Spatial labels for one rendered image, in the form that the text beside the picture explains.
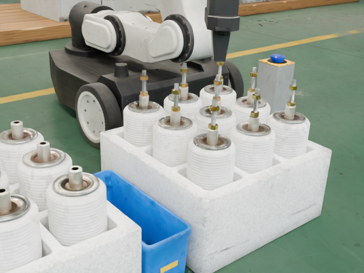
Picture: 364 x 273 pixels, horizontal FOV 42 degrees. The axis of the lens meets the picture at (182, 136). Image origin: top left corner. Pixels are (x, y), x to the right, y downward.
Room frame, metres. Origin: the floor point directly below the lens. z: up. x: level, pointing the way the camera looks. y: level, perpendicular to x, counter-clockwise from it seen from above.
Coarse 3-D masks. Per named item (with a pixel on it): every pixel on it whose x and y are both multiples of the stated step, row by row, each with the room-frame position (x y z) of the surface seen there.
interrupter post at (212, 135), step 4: (208, 128) 0.86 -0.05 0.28; (208, 132) 0.86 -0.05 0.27; (212, 132) 0.85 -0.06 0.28; (216, 132) 0.85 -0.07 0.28; (208, 136) 0.86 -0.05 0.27; (212, 136) 0.85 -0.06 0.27; (216, 136) 0.85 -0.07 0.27; (208, 140) 0.86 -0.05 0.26; (212, 140) 0.85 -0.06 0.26; (216, 140) 0.86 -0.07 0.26; (212, 144) 0.85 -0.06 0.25
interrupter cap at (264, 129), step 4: (240, 124) 0.96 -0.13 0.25; (244, 124) 0.96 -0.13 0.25; (248, 124) 0.96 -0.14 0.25; (260, 124) 0.96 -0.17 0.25; (264, 124) 0.96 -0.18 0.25; (236, 128) 0.93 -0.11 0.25; (240, 128) 0.93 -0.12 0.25; (244, 128) 0.94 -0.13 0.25; (260, 128) 0.94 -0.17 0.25; (264, 128) 0.94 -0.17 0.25; (268, 128) 0.94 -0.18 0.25; (240, 132) 0.92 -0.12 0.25; (244, 132) 0.91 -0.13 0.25; (248, 132) 0.91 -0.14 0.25; (252, 132) 0.91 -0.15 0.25; (256, 132) 0.92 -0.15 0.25; (260, 132) 0.92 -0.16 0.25; (264, 132) 0.92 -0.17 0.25; (268, 132) 0.92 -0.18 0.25
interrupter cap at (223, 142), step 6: (198, 138) 0.87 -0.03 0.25; (204, 138) 0.88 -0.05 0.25; (222, 138) 0.88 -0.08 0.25; (228, 138) 0.88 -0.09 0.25; (198, 144) 0.84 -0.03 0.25; (204, 144) 0.85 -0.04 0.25; (216, 144) 0.85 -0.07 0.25; (222, 144) 0.85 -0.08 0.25; (228, 144) 0.85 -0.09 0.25; (210, 150) 0.83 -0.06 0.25; (216, 150) 0.83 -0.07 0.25
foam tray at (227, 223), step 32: (128, 160) 0.96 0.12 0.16; (288, 160) 0.94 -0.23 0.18; (320, 160) 0.98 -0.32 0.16; (160, 192) 0.86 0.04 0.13; (192, 192) 0.79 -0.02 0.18; (224, 192) 0.79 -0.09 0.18; (256, 192) 0.84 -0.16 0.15; (288, 192) 0.91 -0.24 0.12; (320, 192) 0.99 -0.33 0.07; (192, 224) 0.78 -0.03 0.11; (224, 224) 0.79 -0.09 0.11; (256, 224) 0.85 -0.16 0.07; (288, 224) 0.92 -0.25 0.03; (192, 256) 0.78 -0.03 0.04; (224, 256) 0.79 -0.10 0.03
